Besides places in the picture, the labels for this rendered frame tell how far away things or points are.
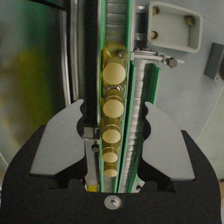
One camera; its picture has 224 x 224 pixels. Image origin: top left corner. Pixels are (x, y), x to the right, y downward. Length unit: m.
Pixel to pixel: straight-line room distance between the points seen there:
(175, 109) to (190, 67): 0.23
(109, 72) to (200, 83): 0.62
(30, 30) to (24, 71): 0.06
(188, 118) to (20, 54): 0.80
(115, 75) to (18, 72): 0.14
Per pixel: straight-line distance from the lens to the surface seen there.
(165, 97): 0.72
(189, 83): 0.74
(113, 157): 0.30
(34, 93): 0.24
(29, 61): 0.23
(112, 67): 0.21
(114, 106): 0.23
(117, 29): 0.48
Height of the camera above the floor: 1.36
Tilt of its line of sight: 60 degrees down
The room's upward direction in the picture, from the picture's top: 177 degrees counter-clockwise
